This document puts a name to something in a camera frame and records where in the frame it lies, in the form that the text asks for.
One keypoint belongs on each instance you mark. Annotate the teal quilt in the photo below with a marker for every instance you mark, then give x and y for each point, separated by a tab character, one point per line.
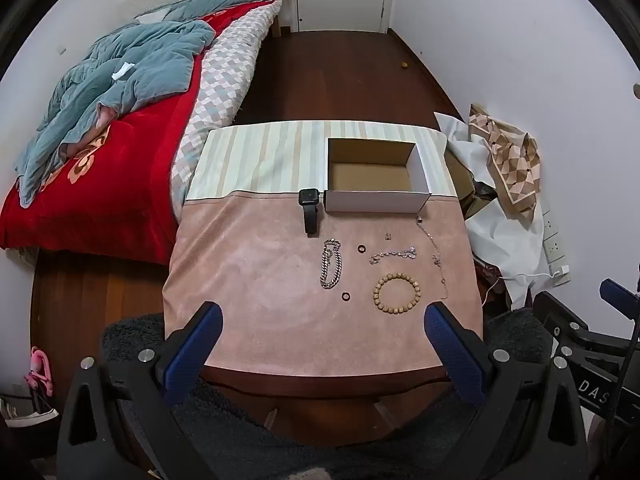
135	70

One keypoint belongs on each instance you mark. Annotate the beige checkered scarf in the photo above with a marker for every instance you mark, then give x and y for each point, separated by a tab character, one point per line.
510	160

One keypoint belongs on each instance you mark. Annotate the bed with red blanket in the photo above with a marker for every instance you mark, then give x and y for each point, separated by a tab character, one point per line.
120	185

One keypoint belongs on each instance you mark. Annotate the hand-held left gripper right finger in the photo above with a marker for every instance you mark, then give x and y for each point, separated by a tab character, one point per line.
450	355

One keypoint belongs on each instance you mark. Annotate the brown cardboard pieces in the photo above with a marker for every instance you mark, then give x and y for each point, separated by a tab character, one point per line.
462	180

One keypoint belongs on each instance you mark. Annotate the striped table cloth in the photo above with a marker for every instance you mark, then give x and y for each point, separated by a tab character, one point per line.
260	160

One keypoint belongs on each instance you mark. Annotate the checkered bed sheet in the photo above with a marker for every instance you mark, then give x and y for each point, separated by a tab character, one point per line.
220	90

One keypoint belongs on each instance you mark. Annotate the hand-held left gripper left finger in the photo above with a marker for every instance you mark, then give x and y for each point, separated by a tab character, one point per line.
192	355

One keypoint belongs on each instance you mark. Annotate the pink table cloth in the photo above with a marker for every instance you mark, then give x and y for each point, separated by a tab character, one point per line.
260	280

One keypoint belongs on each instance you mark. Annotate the wooden bed frame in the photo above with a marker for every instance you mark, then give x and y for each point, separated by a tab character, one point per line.
281	20

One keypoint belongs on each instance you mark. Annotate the pink slippers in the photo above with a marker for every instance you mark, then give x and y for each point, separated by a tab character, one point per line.
41	370

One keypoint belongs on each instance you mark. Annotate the dark wooden table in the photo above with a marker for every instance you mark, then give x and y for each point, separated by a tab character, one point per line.
325	395

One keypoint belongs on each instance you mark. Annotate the white wall socket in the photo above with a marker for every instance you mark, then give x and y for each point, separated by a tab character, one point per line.
552	240

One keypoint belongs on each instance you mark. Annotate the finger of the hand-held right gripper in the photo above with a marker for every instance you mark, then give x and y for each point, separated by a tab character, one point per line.
560	312
620	294

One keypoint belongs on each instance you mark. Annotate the white cardboard box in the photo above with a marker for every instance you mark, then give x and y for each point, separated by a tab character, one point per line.
370	180

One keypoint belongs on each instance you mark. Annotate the black smartwatch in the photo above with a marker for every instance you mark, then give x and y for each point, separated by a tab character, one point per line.
310	197

